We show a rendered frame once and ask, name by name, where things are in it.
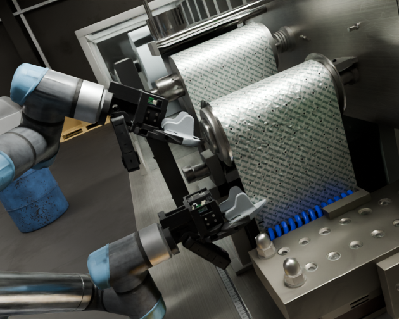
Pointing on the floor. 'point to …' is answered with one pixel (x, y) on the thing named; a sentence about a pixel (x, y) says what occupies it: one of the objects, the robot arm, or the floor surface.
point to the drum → (33, 200)
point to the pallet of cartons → (70, 124)
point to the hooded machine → (4, 114)
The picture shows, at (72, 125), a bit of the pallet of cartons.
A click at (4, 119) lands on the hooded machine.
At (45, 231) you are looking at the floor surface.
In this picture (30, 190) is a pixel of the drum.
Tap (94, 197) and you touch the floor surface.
